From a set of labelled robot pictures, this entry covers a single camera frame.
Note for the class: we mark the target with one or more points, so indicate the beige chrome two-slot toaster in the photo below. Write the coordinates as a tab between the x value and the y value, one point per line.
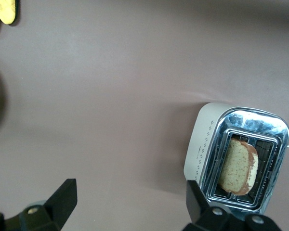
200	139

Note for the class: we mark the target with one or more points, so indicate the brown-crusted bread slice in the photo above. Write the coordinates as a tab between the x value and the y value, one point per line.
236	166

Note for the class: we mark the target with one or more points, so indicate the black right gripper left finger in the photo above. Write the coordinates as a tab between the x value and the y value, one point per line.
55	207

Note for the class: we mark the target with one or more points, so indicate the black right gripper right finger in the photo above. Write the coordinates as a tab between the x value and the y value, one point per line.
197	204

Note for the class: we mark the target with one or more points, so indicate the yellow quilted oven mitt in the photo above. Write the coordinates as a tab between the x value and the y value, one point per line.
4	12

